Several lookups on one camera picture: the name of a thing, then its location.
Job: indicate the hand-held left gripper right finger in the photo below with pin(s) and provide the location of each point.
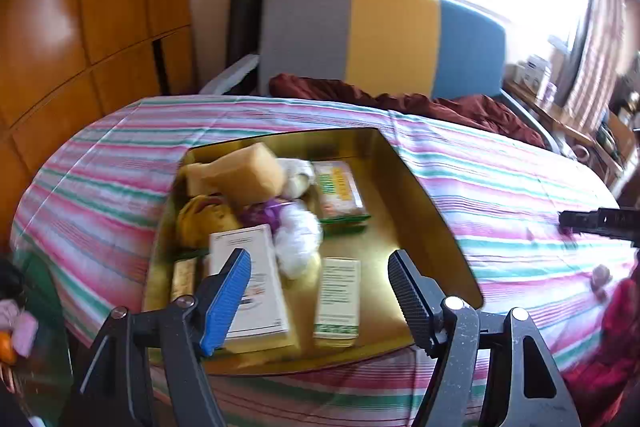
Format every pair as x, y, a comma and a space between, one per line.
407, 297

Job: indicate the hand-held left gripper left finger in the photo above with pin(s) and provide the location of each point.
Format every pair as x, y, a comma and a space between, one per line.
230, 297

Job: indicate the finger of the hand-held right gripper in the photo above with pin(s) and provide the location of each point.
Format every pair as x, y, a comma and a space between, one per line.
595, 219

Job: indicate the clear spice jar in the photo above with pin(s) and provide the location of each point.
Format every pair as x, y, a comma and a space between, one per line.
182, 277

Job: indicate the green white carton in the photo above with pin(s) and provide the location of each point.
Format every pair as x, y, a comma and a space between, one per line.
337, 302

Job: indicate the gold tin box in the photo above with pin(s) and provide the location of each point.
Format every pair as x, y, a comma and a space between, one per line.
390, 227

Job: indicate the white plastic-wrapped lump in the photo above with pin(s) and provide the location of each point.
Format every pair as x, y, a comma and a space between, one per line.
297, 239

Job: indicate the purple candy packet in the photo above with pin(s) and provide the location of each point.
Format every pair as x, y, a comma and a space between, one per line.
267, 211

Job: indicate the large yellow sponge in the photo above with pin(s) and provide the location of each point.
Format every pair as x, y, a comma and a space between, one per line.
255, 177

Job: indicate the cracker packet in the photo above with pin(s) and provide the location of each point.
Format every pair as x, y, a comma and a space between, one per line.
340, 192

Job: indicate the white knitted sock roll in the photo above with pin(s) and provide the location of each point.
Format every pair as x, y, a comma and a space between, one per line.
297, 179

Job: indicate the striped tablecloth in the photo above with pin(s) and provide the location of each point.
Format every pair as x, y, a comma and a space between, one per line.
500, 187

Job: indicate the wooden side shelf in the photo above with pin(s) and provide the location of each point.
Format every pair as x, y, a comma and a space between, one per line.
565, 119

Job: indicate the purple jar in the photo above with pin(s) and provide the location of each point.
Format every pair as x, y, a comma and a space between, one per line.
550, 93

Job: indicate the red clothing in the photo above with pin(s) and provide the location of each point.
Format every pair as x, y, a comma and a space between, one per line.
615, 357

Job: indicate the white box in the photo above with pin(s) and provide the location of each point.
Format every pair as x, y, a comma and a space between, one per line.
532, 72

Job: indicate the patterned beige curtain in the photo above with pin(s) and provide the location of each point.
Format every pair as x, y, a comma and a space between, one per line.
600, 47

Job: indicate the dark red blanket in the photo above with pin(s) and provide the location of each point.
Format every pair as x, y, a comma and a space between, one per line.
450, 112

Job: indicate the pink soft item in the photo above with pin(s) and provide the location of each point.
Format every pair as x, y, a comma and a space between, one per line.
20, 329

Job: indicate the orange round item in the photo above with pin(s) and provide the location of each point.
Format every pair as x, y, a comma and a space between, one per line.
7, 349

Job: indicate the grey yellow blue chair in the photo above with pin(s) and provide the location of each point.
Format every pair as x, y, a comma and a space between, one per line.
390, 42

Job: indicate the black rolled mat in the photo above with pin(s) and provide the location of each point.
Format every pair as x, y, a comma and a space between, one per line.
245, 17

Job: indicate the wooden wardrobe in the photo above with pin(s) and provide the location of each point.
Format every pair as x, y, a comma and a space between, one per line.
75, 32

